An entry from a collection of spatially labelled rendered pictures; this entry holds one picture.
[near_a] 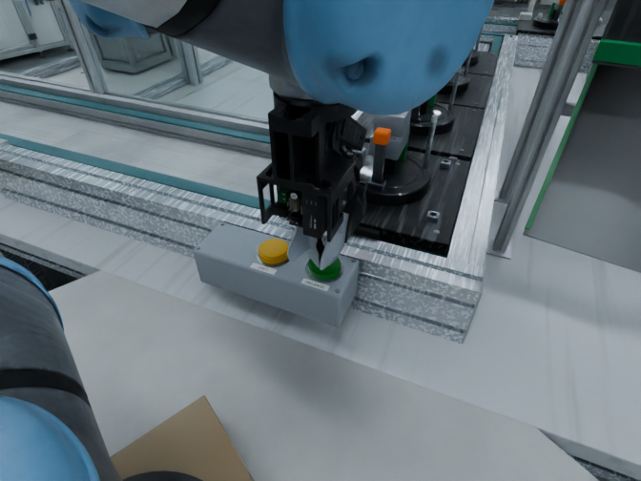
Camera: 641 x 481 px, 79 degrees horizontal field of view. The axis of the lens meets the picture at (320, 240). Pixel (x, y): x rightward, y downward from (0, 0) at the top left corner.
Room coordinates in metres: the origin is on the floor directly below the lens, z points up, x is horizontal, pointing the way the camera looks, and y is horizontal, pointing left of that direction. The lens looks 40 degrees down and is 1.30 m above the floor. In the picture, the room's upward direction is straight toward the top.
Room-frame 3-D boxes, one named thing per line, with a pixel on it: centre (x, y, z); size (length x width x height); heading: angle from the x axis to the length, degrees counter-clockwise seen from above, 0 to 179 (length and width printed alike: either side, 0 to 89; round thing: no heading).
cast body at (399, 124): (0.55, -0.11, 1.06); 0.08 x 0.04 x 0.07; 157
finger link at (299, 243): (0.33, 0.02, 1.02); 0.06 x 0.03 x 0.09; 157
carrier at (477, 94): (1.00, -0.30, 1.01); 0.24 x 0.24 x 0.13; 67
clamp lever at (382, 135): (0.50, -0.09, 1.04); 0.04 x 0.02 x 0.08; 157
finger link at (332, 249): (0.32, -0.01, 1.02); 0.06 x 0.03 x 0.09; 157
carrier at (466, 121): (0.78, -0.20, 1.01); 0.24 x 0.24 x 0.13; 67
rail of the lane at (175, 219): (0.51, 0.21, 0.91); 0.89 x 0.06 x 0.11; 67
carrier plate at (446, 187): (0.54, -0.10, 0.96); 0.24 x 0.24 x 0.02; 67
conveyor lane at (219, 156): (0.68, 0.16, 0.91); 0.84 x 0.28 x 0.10; 67
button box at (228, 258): (0.37, 0.06, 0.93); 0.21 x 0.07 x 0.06; 67
